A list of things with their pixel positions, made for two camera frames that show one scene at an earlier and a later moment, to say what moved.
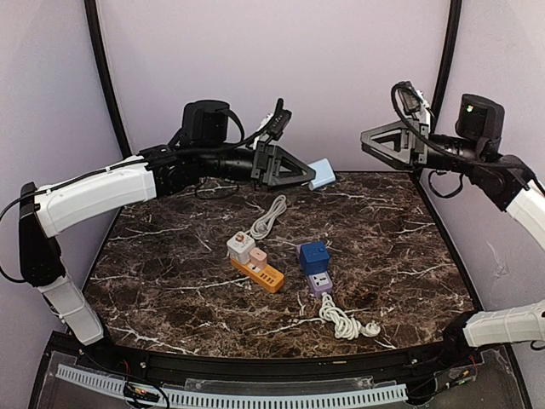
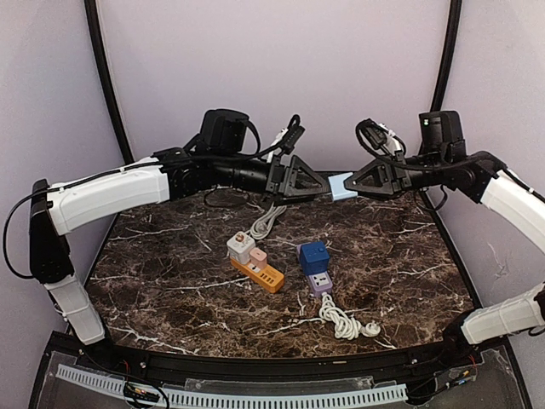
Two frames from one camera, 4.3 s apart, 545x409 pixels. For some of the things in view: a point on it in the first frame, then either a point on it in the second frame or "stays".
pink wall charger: [258, 257] stays
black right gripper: [400, 162] to [391, 176]
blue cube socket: [314, 258] stays
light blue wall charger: [324, 173] to [337, 187]
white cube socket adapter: [239, 245] stays
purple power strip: [319, 283] stays
